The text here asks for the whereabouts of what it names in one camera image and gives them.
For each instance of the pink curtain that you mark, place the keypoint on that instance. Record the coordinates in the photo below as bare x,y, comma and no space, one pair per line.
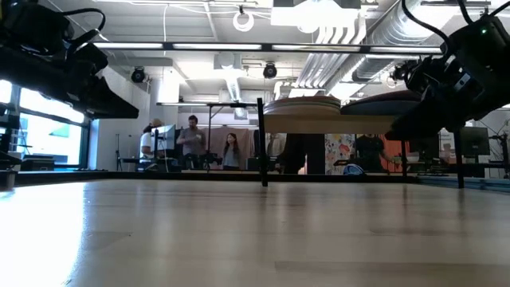
215,143

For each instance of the black case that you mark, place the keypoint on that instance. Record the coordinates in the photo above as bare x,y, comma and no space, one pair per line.
38,163

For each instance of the dark computer monitor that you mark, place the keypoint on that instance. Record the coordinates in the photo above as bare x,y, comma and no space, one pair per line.
477,141

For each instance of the wooden rack with black frame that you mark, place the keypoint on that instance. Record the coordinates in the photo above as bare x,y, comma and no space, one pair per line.
318,124

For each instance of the white ceiling unit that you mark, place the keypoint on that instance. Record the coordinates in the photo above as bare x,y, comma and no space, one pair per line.
315,14

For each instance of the blue white round object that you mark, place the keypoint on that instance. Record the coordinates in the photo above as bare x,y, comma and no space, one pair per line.
353,170

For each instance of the cream plate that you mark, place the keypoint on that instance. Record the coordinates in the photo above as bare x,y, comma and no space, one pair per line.
303,105

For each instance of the large window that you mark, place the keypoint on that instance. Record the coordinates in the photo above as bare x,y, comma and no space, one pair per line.
52,139

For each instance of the dark column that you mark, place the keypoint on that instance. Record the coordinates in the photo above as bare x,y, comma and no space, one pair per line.
316,155

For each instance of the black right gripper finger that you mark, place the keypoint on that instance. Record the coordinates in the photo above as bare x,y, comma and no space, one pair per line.
422,119

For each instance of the bright computer monitor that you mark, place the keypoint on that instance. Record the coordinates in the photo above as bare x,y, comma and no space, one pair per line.
165,137

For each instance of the terracotta brown plate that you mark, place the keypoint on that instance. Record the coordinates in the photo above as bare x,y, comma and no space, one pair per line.
303,99

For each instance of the silver ventilation duct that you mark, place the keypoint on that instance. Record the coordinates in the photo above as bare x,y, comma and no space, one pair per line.
398,24

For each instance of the black ceiling spotlight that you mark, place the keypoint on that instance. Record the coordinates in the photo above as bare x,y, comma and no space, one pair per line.
138,75
398,71
269,71

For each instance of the long ceiling light bar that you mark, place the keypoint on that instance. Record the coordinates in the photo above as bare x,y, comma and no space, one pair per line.
215,46

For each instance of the person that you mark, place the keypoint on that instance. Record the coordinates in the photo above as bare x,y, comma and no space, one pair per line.
295,155
146,145
231,155
192,141
370,151

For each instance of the white ceiling pipes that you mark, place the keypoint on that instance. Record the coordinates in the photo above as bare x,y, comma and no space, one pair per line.
326,60

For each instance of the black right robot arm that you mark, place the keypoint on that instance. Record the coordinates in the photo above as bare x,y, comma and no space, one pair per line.
490,52

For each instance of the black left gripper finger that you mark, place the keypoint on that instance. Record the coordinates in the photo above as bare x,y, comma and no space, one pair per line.
111,105

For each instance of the black aluminium table frame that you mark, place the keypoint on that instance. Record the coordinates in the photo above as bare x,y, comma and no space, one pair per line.
119,175

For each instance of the floral poster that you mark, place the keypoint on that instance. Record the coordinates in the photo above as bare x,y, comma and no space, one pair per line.
338,151

